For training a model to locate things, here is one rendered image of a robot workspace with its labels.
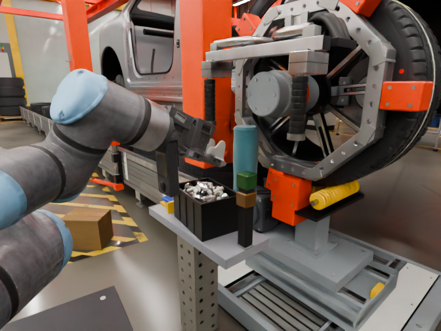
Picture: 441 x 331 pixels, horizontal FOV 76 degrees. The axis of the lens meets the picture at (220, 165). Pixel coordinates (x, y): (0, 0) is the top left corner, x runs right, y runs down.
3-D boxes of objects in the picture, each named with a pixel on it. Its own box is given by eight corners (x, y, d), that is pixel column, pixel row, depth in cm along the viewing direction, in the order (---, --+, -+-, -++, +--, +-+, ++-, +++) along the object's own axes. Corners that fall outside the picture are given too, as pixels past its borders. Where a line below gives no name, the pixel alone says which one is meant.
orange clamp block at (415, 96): (389, 108, 77) (428, 110, 70) (377, 110, 72) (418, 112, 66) (394, 81, 75) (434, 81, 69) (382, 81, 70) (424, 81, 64)
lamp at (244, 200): (256, 205, 74) (257, 191, 73) (245, 209, 72) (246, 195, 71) (245, 201, 77) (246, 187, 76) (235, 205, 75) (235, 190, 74)
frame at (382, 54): (375, 191, 83) (409, -21, 68) (365, 196, 78) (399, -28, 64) (244, 156, 123) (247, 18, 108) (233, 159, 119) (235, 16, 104)
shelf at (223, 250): (269, 247, 83) (270, 238, 82) (225, 270, 72) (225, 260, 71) (187, 202, 114) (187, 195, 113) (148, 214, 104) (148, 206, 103)
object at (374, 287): (395, 289, 114) (399, 268, 112) (353, 338, 92) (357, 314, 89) (293, 240, 151) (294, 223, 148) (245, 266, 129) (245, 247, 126)
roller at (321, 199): (361, 192, 108) (364, 178, 106) (319, 215, 89) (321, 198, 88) (347, 188, 112) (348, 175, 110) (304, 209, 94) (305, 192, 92)
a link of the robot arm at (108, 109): (43, 106, 46) (71, 52, 43) (114, 131, 55) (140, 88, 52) (50, 136, 40) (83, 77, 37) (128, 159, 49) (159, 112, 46)
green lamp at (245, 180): (257, 188, 73) (258, 173, 72) (246, 191, 70) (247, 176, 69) (246, 184, 76) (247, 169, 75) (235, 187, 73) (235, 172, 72)
